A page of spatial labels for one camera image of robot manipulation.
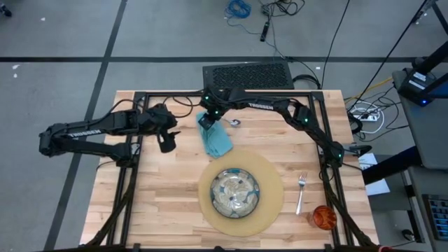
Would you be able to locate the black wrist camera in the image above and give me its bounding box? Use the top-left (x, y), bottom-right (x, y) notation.
top-left (157, 132), bottom-right (178, 154)
top-left (197, 113), bottom-right (217, 132)

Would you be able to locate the black stand pole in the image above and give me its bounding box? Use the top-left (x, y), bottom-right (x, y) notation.
top-left (412, 40), bottom-right (448, 75)

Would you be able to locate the black floor cable bundle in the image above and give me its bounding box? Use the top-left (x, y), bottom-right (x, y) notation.
top-left (258, 0), bottom-right (306, 18)

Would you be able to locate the grey equipment cart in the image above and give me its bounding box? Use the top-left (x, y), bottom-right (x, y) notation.
top-left (391, 68), bottom-right (448, 171)

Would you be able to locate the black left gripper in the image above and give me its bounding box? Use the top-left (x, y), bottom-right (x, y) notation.
top-left (138, 104), bottom-right (182, 138)

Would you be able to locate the white power strip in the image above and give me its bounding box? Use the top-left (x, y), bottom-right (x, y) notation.
top-left (351, 111), bottom-right (379, 123)

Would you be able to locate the orange item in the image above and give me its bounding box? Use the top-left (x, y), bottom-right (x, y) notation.
top-left (307, 205), bottom-right (338, 231)

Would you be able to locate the yellow floor cable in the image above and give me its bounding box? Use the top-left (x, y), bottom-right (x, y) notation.
top-left (344, 76), bottom-right (395, 103)

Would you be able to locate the black arm base clamp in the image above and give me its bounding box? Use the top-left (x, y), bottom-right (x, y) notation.
top-left (344, 143), bottom-right (373, 158)

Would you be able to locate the dark blue beam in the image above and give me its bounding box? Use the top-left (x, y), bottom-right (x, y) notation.
top-left (362, 146), bottom-right (423, 186)

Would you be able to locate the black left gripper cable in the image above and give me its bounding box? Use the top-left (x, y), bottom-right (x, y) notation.
top-left (162, 94), bottom-right (195, 119)

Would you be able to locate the teal cloth napkin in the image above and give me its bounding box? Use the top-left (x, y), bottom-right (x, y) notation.
top-left (195, 111), bottom-right (235, 159)

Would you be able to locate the grey side desk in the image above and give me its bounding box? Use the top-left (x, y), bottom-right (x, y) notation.
top-left (400, 166), bottom-right (448, 252)

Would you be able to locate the black vented computer case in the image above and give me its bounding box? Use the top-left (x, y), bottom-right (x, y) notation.
top-left (202, 61), bottom-right (295, 90)

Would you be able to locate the silver metal spoon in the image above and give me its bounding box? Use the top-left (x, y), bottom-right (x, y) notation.
top-left (220, 117), bottom-right (242, 128)

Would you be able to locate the silver metal fork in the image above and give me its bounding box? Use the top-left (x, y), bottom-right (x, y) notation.
top-left (295, 171), bottom-right (308, 216)

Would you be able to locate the black coiled cable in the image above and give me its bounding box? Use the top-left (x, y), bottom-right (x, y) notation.
top-left (292, 73), bottom-right (322, 90)

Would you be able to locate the black tripod leg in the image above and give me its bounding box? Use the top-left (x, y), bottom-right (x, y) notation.
top-left (411, 0), bottom-right (448, 36)

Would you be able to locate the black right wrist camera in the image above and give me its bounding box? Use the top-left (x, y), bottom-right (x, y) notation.
top-left (197, 113), bottom-right (217, 132)

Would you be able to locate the black device with blue light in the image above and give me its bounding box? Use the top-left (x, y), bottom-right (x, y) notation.
top-left (397, 68), bottom-right (448, 106)

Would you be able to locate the round woven straw placemat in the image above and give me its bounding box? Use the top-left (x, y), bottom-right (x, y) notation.
top-left (197, 149), bottom-right (284, 237)

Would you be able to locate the long black floor cable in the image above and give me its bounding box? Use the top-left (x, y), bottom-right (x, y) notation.
top-left (320, 0), bottom-right (351, 88)
top-left (349, 0), bottom-right (430, 102)

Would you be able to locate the black keyboard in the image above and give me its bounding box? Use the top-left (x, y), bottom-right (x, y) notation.
top-left (421, 194), bottom-right (448, 242)

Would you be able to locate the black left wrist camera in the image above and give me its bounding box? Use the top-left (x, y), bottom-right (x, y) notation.
top-left (157, 132), bottom-right (178, 154)

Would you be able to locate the blue coiled cable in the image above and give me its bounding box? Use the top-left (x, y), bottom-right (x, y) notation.
top-left (223, 0), bottom-right (252, 27)

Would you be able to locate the white paper sheet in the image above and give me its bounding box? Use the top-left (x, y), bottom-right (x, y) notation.
top-left (358, 153), bottom-right (391, 196)

